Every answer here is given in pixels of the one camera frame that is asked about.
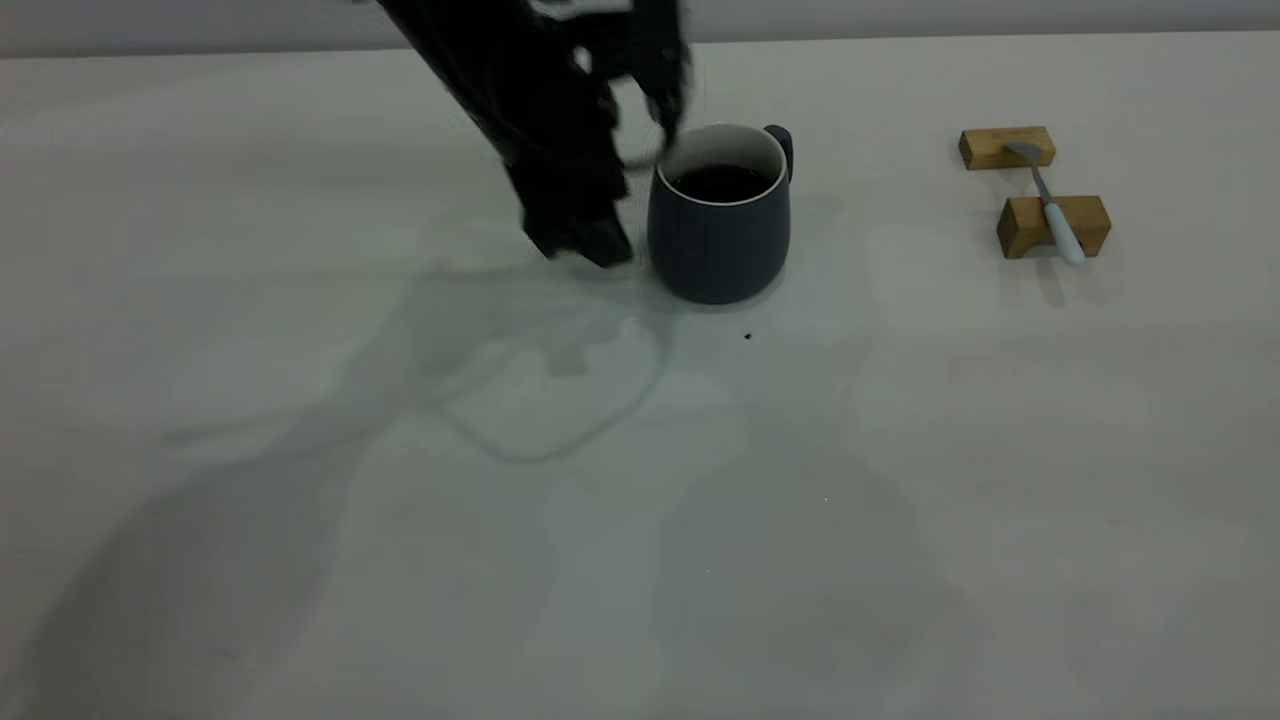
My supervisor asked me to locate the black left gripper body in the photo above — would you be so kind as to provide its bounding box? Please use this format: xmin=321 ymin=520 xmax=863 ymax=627
xmin=478 ymin=60 xmax=643 ymax=206

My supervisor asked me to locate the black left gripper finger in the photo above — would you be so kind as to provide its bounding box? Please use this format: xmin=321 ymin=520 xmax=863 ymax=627
xmin=572 ymin=198 xmax=635 ymax=270
xmin=512 ymin=195 xmax=583 ymax=261

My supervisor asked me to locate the dark grey ceramic cup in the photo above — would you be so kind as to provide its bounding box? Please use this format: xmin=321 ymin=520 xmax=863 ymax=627
xmin=647 ymin=122 xmax=795 ymax=306

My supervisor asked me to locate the spoon with pale blue handle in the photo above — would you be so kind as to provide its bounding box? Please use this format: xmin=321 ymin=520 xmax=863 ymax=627
xmin=1005 ymin=141 xmax=1087 ymax=267

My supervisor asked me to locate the flat wooden block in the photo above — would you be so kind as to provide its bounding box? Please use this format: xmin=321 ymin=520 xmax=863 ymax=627
xmin=959 ymin=126 xmax=1057 ymax=171

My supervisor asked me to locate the arched wooden block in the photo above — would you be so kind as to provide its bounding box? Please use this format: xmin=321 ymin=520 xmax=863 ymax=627
xmin=997 ymin=195 xmax=1112 ymax=260

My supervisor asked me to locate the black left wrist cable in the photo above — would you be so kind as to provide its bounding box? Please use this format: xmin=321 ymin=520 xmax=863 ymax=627
xmin=615 ymin=0 xmax=697 ymax=177

